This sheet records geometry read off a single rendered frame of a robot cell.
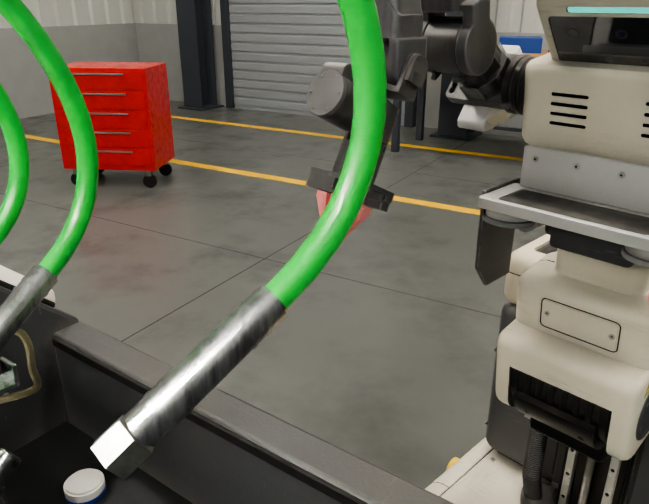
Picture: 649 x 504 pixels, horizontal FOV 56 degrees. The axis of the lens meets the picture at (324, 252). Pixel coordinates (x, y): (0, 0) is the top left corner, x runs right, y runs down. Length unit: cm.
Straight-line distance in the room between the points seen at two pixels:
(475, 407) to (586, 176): 143
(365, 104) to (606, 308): 75
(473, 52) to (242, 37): 714
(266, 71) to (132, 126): 347
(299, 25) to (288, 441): 706
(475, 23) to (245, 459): 61
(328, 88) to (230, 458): 42
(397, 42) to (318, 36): 658
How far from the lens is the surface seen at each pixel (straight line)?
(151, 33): 905
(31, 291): 44
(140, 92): 453
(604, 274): 98
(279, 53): 766
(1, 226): 51
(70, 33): 856
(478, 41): 89
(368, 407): 216
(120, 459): 27
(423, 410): 217
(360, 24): 25
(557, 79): 91
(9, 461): 37
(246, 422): 56
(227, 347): 26
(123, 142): 465
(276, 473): 54
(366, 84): 26
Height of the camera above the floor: 129
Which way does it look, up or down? 23 degrees down
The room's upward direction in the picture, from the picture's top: straight up
